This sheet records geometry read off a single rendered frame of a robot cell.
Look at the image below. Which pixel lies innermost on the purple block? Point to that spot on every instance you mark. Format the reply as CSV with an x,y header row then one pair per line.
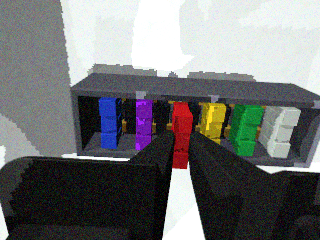
x,y
144,120

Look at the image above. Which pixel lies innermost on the yellow fuse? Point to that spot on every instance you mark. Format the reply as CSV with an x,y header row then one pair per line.
x,y
213,116

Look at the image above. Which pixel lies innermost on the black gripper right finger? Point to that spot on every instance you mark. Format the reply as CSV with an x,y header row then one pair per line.
x,y
237,200

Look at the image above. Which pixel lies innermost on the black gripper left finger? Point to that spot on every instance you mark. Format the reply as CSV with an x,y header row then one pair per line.
x,y
79,192

